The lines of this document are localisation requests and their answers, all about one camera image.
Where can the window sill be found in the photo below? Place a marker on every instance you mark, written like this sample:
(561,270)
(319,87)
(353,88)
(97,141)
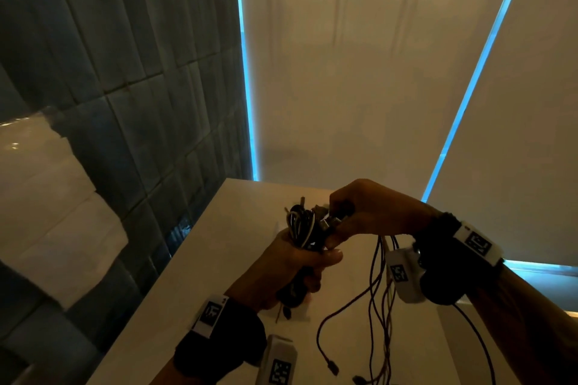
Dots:
(542,281)

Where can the person's right hand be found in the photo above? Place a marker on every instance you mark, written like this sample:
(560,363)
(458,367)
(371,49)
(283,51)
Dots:
(384,213)

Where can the white pillow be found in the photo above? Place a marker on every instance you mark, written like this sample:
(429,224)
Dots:
(45,218)

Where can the white plastic pouch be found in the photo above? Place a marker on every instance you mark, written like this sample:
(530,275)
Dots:
(300,313)

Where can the person's left hand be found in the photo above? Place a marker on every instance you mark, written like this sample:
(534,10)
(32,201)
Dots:
(271,276)

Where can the white table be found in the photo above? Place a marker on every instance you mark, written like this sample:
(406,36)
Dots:
(226,240)

